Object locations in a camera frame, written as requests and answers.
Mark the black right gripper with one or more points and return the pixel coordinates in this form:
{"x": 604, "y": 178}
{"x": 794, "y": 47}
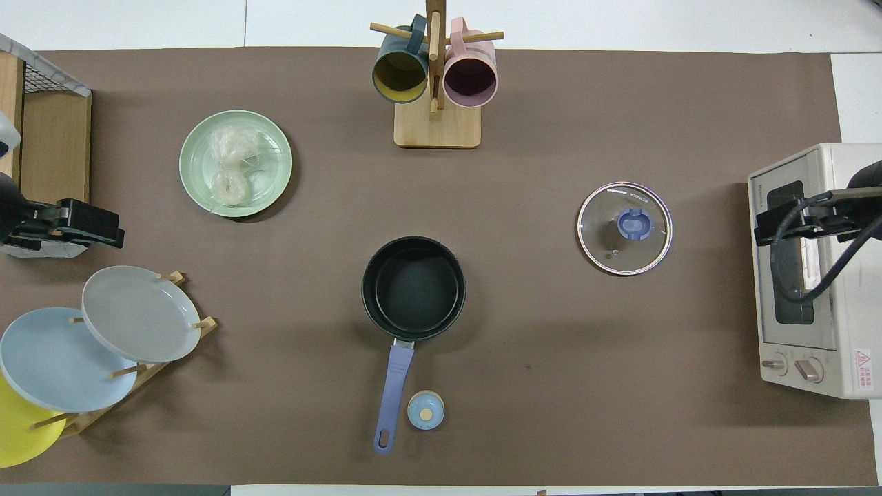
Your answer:
{"x": 837, "y": 220}

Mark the glass lid blue knob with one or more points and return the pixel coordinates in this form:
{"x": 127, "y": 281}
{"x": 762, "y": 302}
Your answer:
{"x": 599, "y": 241}

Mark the light blue plate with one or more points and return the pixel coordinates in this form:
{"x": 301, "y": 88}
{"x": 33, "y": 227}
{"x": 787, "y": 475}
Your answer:
{"x": 55, "y": 358}

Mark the wooden mug tree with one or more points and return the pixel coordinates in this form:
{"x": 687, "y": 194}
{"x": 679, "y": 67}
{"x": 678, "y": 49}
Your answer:
{"x": 437, "y": 131}

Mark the grey plate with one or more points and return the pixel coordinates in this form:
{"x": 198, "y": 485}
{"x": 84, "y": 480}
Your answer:
{"x": 138, "y": 313}

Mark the wooden plate rack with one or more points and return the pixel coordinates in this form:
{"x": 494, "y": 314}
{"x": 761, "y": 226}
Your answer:
{"x": 153, "y": 372}

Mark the light green plate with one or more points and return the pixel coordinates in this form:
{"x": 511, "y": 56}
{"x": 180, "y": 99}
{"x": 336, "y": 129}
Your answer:
{"x": 275, "y": 158}

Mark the dark teal mug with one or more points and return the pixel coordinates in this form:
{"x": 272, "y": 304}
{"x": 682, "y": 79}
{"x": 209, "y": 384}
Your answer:
{"x": 400, "y": 72}

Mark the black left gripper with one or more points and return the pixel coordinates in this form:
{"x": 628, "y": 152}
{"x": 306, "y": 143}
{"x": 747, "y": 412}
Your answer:
{"x": 38, "y": 227}

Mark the white vermicelli bundle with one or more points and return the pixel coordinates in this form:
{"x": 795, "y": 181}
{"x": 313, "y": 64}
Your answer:
{"x": 231, "y": 186}

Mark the cream toaster oven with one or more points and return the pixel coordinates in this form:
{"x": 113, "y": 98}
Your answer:
{"x": 847, "y": 331}

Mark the brown table mat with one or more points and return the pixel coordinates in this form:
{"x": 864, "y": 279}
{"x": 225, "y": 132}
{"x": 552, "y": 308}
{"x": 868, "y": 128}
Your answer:
{"x": 551, "y": 379}

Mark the yellow plate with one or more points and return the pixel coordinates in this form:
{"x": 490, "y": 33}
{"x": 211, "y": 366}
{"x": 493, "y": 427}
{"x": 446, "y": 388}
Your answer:
{"x": 21, "y": 434}

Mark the marbled white fabric piece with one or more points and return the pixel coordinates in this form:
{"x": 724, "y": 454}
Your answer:
{"x": 48, "y": 67}

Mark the pink mug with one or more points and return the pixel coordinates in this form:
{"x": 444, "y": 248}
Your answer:
{"x": 470, "y": 79}

